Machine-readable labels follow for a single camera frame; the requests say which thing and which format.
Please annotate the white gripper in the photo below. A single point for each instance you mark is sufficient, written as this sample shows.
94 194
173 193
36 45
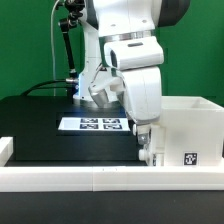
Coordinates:
136 63

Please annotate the white drawer with knob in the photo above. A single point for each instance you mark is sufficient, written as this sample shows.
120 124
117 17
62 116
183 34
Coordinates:
151 159

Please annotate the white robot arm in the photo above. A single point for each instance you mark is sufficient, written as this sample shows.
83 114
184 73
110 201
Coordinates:
118 20

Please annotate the white drawer cabinet box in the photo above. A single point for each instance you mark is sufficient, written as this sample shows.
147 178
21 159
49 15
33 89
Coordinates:
194 131

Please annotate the fiducial marker sheet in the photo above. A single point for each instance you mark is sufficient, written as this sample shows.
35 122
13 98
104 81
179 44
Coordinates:
95 124

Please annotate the white L-shaped barrier fence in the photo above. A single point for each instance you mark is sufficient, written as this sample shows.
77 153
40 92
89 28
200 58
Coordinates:
49 179

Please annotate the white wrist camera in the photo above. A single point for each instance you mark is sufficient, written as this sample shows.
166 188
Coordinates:
104 88

